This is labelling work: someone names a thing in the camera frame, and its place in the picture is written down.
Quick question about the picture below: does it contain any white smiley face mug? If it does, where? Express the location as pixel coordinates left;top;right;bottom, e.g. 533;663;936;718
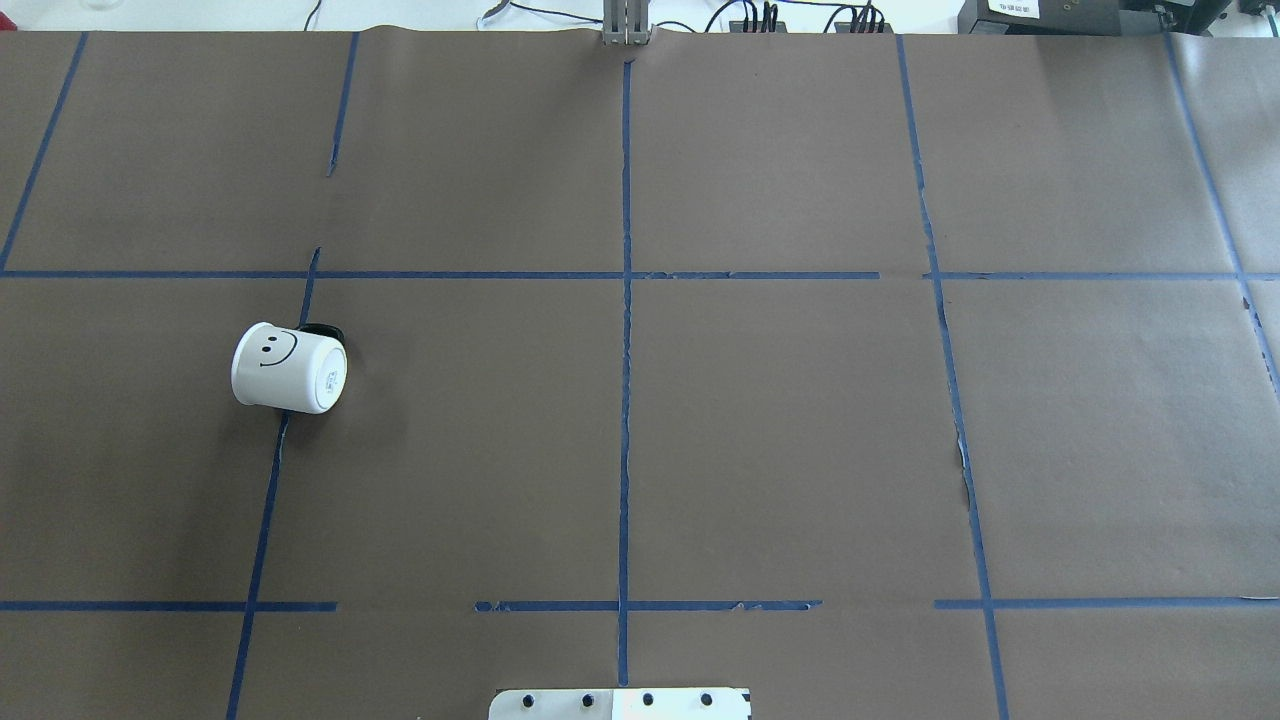
230;322;348;414

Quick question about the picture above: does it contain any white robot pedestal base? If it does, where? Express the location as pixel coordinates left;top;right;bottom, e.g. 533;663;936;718
488;687;753;719

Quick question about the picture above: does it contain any grey aluminium frame post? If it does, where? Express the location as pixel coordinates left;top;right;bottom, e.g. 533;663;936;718
602;0;652;46

